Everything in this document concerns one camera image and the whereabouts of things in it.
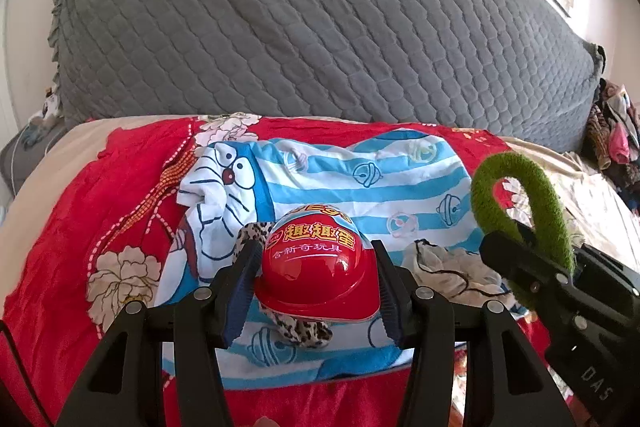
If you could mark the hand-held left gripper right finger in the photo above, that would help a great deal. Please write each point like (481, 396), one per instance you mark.
(390, 307)

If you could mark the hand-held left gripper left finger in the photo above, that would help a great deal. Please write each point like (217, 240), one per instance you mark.
(240, 302)

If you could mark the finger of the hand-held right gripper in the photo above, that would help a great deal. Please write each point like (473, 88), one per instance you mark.
(515, 257)
(610, 269)

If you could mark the pink sheer scrunchie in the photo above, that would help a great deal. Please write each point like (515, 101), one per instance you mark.
(465, 269)

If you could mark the green fuzzy scrunchie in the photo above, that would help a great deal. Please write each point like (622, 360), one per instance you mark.
(545, 207)

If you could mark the leopard print scrunchie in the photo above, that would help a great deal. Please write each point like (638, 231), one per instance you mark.
(305, 332)

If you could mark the red toy egg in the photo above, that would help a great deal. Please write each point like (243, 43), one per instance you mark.
(315, 277)

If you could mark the person's left hand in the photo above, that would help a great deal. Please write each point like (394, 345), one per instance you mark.
(265, 422)

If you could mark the red floral bedspread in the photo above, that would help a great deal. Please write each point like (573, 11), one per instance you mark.
(590, 207)

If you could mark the pile of clothes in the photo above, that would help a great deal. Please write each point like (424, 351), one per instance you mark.
(615, 142)

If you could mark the blue striped cartoon cloth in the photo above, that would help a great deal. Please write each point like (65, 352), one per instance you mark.
(325, 172)

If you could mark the red floral blanket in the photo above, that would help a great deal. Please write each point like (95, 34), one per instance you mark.
(100, 232)

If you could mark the grey cushion white piping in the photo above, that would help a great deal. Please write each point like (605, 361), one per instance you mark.
(25, 157)

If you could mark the blue white stuffed toy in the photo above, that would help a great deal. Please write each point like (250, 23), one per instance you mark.
(47, 107)

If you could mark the grey quilted headboard cover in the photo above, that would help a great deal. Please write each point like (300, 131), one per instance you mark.
(300, 32)

